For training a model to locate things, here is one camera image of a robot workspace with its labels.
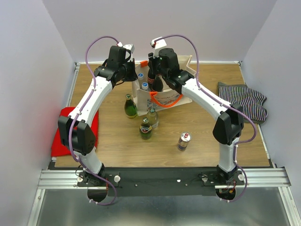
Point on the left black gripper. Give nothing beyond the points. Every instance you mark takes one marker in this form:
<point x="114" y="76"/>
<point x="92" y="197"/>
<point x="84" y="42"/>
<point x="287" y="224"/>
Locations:
<point x="133" y="76"/>

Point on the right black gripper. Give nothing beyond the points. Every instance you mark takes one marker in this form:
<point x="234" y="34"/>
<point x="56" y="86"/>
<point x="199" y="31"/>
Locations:
<point x="151" y="60"/>

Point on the cola glass bottle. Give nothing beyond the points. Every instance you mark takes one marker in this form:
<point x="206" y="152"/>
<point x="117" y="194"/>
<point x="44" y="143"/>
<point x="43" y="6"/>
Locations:
<point x="150" y="78"/>
<point x="157" y="84"/>

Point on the clear plastic water bottle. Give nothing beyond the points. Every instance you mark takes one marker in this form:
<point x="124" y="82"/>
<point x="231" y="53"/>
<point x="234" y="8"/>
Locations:
<point x="141" y="78"/>

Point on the blue label water bottle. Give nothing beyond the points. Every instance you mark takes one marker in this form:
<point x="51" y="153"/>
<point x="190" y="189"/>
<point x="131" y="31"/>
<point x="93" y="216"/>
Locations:
<point x="145" y="87"/>

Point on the beige canvas tote bag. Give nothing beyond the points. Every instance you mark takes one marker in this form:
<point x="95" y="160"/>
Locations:
<point x="142" y="98"/>

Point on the green glass bottle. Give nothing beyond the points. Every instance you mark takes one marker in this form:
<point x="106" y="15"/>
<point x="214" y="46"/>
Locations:
<point x="130" y="107"/>

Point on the clear glass soda bottle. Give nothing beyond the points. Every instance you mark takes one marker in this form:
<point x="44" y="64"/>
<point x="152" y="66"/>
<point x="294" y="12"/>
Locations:
<point x="152" y="116"/>

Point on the red bull energy can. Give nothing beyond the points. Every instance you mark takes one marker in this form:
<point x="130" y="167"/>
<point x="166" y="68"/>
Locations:
<point x="184" y="140"/>

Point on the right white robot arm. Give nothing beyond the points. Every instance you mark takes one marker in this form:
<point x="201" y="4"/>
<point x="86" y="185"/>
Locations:
<point x="229" y="120"/>

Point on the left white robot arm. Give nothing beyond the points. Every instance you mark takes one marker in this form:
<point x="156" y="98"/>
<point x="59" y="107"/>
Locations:
<point x="75" y="129"/>

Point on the front green beer bottle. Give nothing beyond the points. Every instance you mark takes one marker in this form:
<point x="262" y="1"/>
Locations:
<point x="145" y="129"/>

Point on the striped folded cloth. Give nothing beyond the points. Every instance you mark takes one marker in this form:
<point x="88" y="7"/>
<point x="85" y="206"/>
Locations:
<point x="251" y="100"/>

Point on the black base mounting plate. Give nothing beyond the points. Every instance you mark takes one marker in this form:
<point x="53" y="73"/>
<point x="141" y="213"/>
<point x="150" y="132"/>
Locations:
<point x="132" y="182"/>

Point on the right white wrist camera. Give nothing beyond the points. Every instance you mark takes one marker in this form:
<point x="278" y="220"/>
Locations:
<point x="157" y="44"/>

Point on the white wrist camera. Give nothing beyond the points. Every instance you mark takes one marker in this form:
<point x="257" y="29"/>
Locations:
<point x="129" y="47"/>
<point x="157" y="44"/>

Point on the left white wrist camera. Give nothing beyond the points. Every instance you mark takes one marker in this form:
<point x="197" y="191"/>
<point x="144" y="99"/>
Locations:
<point x="129" y="47"/>

